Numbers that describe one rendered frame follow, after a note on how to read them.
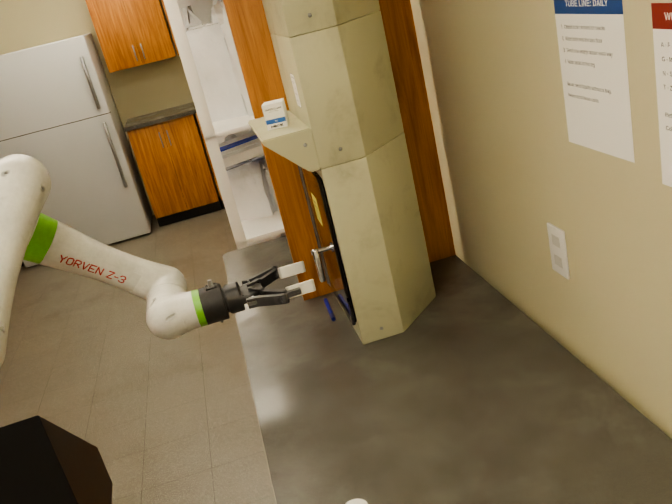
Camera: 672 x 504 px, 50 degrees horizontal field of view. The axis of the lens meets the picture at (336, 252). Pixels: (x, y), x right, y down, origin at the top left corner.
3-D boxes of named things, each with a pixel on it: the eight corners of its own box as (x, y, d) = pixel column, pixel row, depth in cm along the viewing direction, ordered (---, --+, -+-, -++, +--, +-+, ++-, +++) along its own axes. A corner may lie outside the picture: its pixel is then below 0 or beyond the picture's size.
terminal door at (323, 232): (332, 284, 209) (299, 153, 195) (356, 327, 181) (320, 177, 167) (329, 285, 209) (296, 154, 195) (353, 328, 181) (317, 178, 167)
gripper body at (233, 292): (223, 292, 171) (260, 281, 172) (220, 280, 179) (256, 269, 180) (231, 320, 174) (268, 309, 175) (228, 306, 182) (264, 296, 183)
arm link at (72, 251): (35, 273, 167) (56, 236, 163) (39, 248, 176) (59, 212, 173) (175, 323, 185) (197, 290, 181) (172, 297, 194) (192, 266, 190)
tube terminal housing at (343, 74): (415, 273, 215) (361, 10, 188) (455, 316, 185) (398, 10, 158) (336, 298, 212) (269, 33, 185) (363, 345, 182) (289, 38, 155)
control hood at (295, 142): (297, 145, 195) (288, 109, 192) (321, 169, 165) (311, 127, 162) (257, 156, 194) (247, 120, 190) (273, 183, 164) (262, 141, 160)
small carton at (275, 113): (289, 121, 175) (283, 97, 172) (288, 126, 170) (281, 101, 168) (269, 126, 175) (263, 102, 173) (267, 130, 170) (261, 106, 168)
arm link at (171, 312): (155, 354, 173) (140, 320, 166) (152, 322, 183) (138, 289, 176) (211, 337, 174) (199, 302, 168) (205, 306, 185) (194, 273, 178)
